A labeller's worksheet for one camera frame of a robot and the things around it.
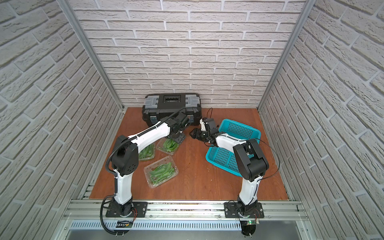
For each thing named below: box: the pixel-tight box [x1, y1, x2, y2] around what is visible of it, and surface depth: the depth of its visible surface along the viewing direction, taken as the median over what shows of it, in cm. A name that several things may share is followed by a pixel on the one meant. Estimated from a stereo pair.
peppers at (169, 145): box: [163, 138, 179, 152], surface depth 95 cm
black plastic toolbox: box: [142, 93, 202, 127], surface depth 100 cm
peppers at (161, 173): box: [149, 162, 176, 185], surface depth 85 cm
